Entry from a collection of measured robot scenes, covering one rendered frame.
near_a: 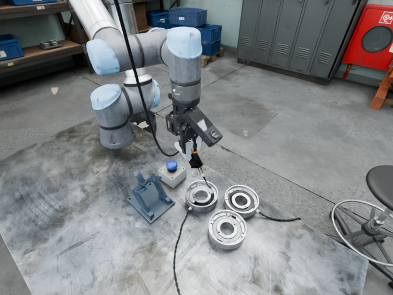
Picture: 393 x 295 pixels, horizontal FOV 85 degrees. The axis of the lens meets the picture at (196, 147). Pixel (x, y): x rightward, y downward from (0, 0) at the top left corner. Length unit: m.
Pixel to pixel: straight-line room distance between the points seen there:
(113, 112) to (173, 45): 0.47
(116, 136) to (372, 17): 3.55
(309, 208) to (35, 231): 1.66
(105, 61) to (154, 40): 0.13
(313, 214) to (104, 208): 1.48
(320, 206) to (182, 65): 1.63
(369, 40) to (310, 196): 2.57
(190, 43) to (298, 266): 0.60
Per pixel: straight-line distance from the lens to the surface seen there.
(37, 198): 0.90
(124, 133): 0.94
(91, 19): 0.63
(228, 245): 0.62
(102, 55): 0.54
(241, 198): 0.73
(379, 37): 3.92
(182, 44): 0.49
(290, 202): 1.85
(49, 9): 3.86
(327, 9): 3.69
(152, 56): 0.57
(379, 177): 1.36
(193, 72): 0.51
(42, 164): 1.03
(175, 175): 0.74
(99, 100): 0.87
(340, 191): 2.11
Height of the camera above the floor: 1.39
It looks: 40 degrees down
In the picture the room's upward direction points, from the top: straight up
